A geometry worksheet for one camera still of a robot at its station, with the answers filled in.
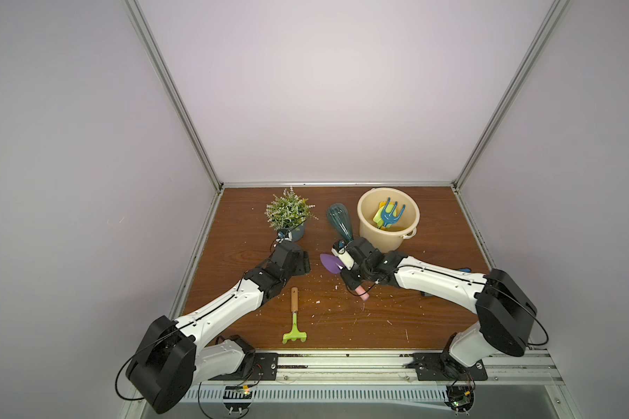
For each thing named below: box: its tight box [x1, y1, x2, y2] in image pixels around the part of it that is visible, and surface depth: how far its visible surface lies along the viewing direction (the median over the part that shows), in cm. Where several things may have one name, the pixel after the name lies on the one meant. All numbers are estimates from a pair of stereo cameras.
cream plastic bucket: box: [357, 186, 421, 254], surface depth 96 cm
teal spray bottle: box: [327, 203, 354, 243], surface depth 102 cm
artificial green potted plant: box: [263, 185, 319, 242], surface depth 92 cm
